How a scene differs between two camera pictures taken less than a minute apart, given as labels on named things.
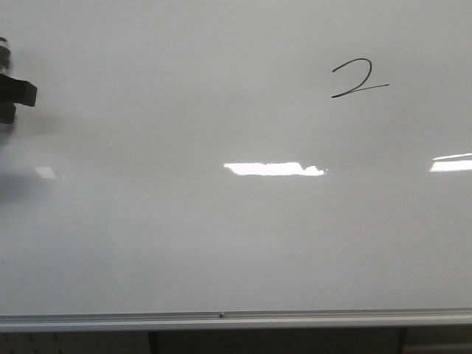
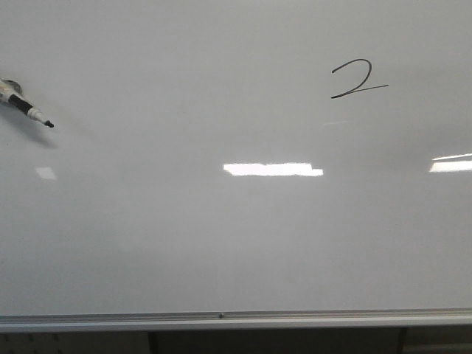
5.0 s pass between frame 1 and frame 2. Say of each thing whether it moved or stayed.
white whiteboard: stayed
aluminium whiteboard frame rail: stayed
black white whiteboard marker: moved
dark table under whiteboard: stayed
